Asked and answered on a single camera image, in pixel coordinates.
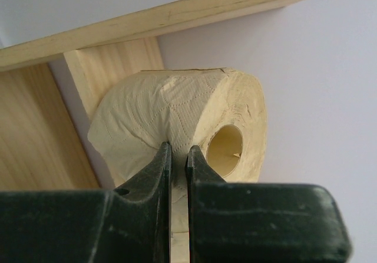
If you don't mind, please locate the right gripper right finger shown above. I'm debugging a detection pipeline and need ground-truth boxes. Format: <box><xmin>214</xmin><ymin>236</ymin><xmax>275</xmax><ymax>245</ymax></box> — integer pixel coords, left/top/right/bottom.
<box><xmin>185</xmin><ymin>146</ymin><xmax>352</xmax><ymax>262</ymax></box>

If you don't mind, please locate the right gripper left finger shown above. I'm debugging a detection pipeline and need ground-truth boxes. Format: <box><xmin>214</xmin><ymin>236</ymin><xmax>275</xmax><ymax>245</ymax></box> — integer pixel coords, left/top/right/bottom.
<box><xmin>1</xmin><ymin>142</ymin><xmax>171</xmax><ymax>262</ymax></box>

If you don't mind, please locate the wooden two-tier shelf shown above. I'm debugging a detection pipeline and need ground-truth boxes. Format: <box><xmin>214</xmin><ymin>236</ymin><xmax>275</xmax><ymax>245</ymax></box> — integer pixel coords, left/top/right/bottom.
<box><xmin>1</xmin><ymin>0</ymin><xmax>302</xmax><ymax>262</ymax></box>

